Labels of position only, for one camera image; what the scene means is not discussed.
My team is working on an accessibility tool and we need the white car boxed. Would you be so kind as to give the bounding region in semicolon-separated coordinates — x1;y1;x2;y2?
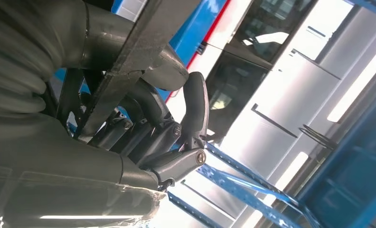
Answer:
112;0;321;145

